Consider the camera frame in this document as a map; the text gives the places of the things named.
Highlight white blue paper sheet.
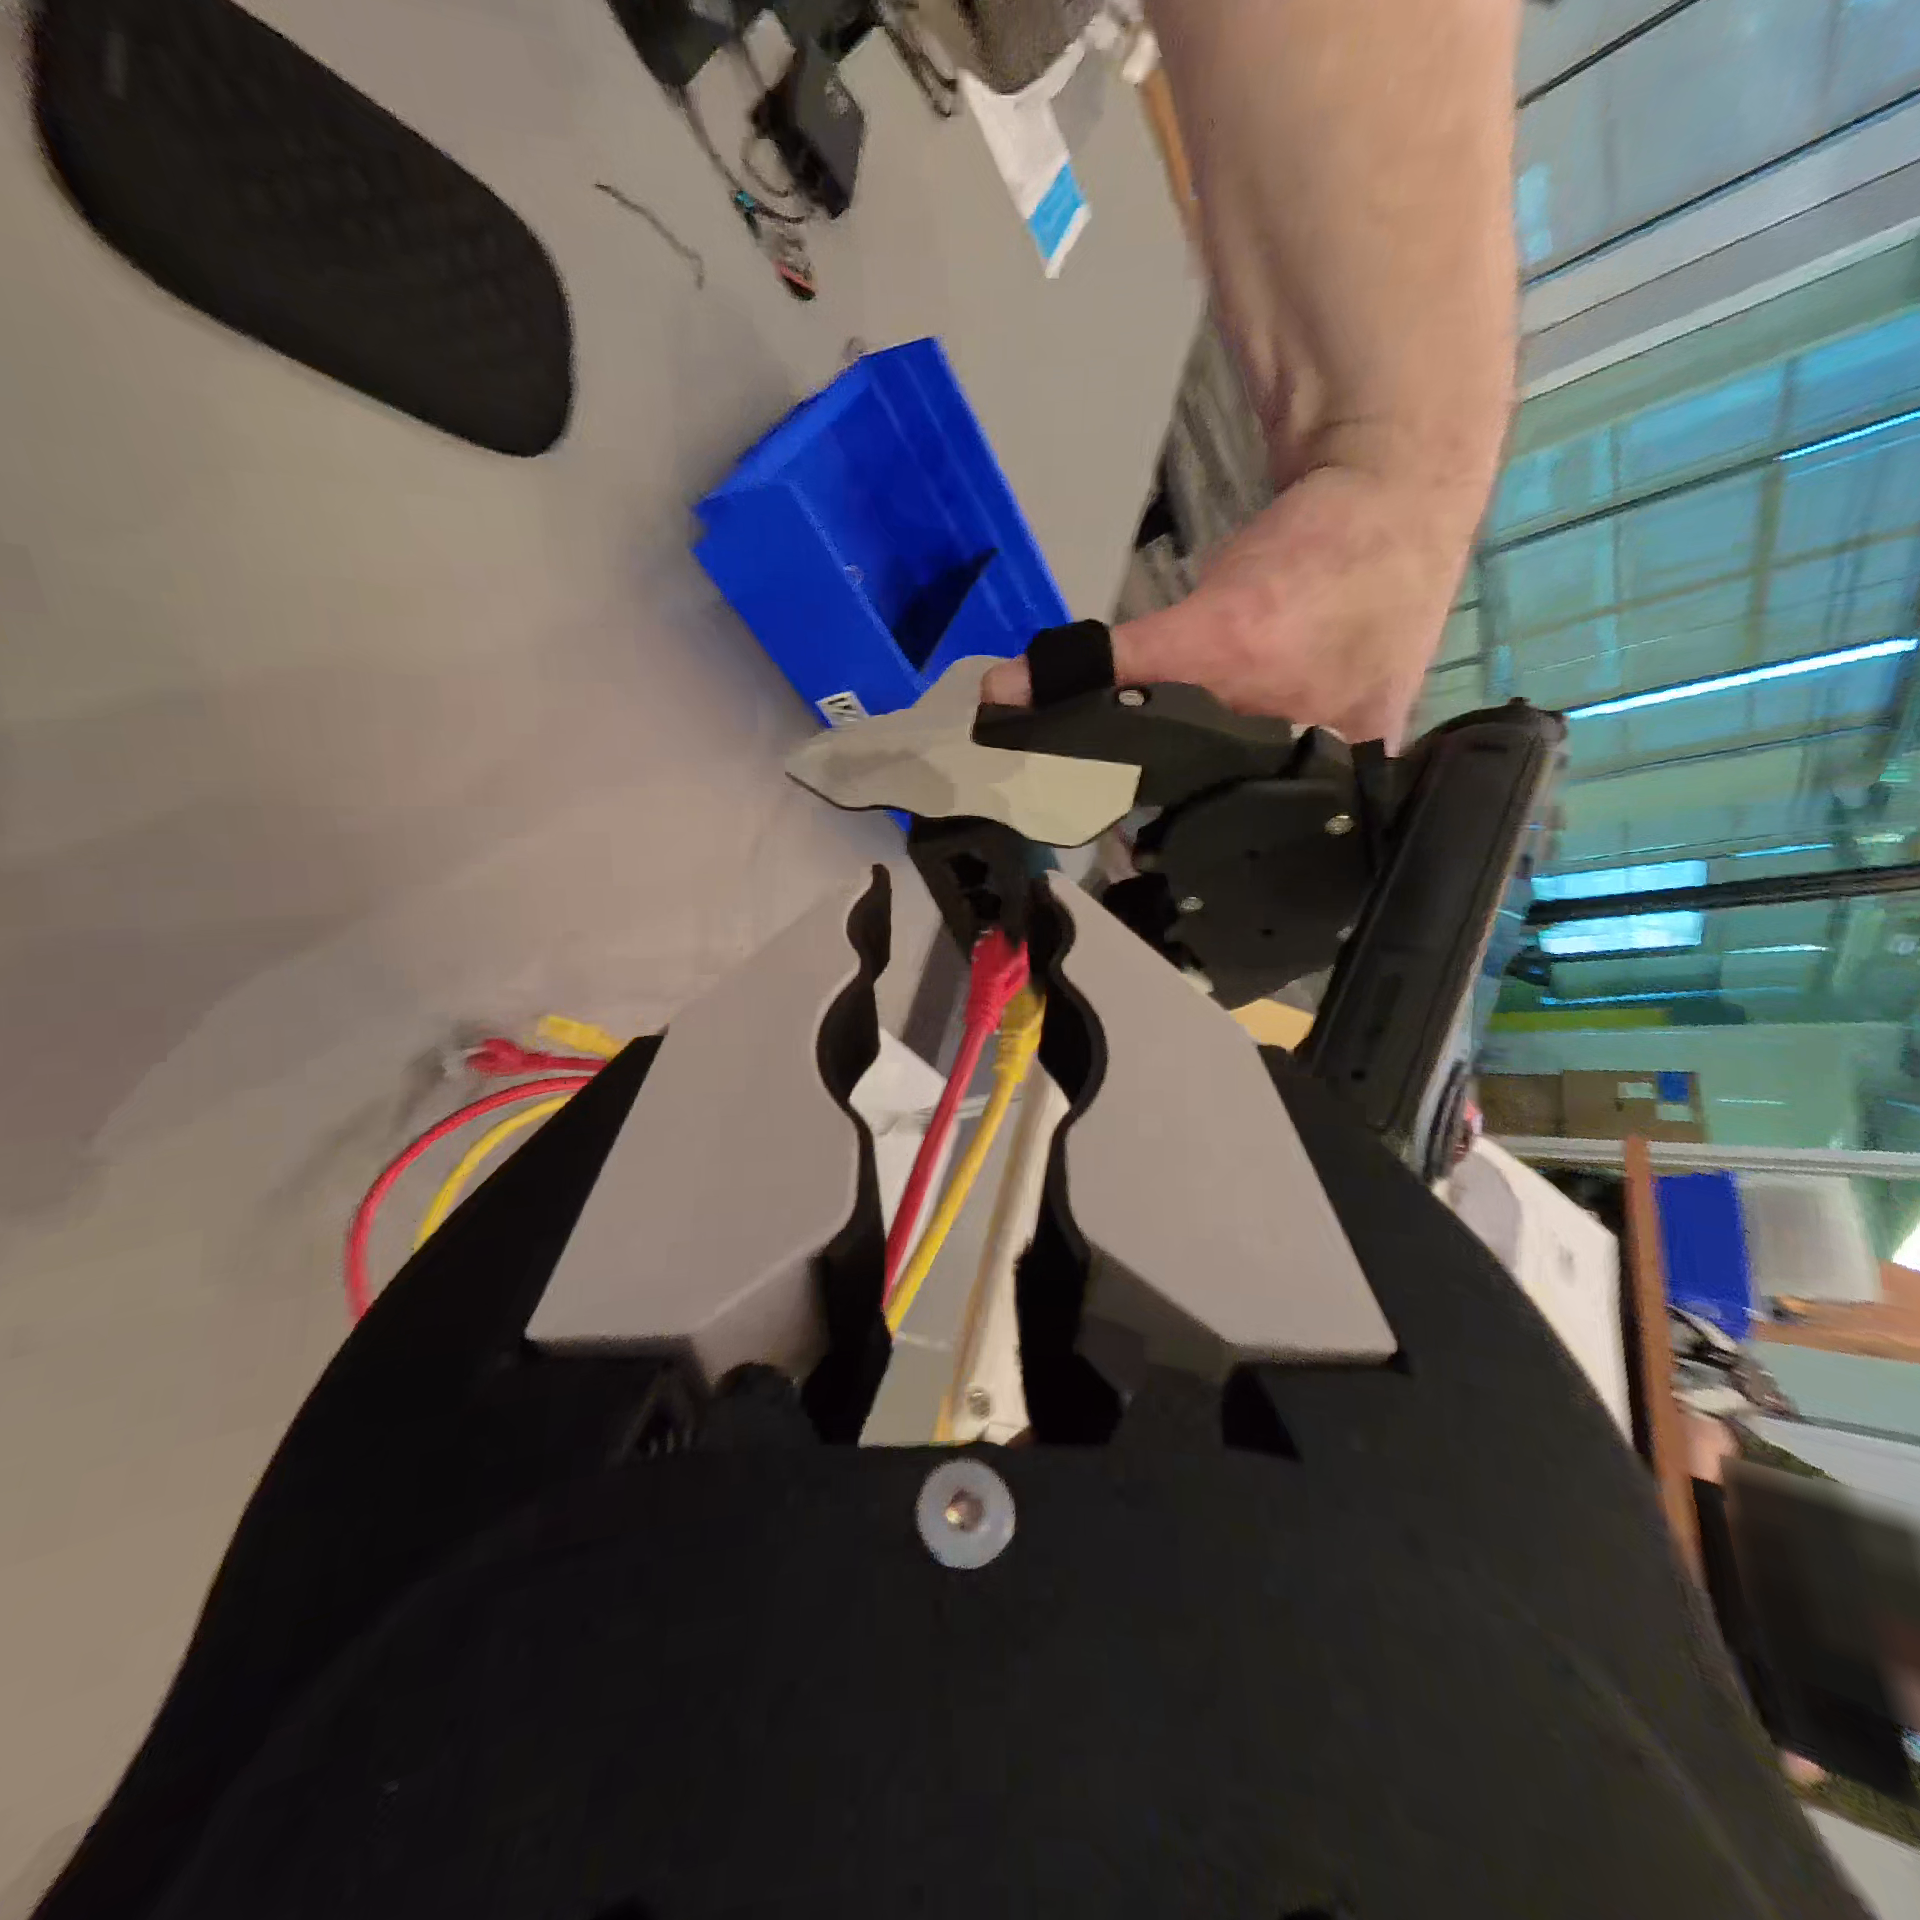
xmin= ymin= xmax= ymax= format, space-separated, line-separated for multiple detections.
xmin=960 ymin=60 xmax=1096 ymax=282

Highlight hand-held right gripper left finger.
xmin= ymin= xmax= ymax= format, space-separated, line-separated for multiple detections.
xmin=525 ymin=864 xmax=896 ymax=1446

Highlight yellow ethernet cable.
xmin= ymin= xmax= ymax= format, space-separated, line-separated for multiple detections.
xmin=411 ymin=984 xmax=1052 ymax=1337

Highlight white mounting plate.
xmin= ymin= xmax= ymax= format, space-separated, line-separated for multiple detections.
xmin=848 ymin=1035 xmax=1069 ymax=1450

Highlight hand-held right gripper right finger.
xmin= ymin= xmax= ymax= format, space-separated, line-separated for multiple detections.
xmin=1020 ymin=871 xmax=1401 ymax=1446

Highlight person's left hand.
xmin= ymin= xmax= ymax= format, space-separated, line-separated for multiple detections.
xmin=984 ymin=450 xmax=1490 ymax=755

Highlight black network switch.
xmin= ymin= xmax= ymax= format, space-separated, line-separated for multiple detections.
xmin=903 ymin=814 xmax=1056 ymax=962

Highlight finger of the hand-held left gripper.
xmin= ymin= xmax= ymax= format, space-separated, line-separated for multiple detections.
xmin=785 ymin=656 xmax=1147 ymax=852

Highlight blue plastic bin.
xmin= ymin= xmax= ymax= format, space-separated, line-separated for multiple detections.
xmin=690 ymin=336 xmax=1074 ymax=835

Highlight black electronic box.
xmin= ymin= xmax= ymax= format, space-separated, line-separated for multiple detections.
xmin=751 ymin=46 xmax=869 ymax=219

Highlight red ethernet cable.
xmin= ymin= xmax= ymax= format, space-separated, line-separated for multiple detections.
xmin=344 ymin=928 xmax=1037 ymax=1337

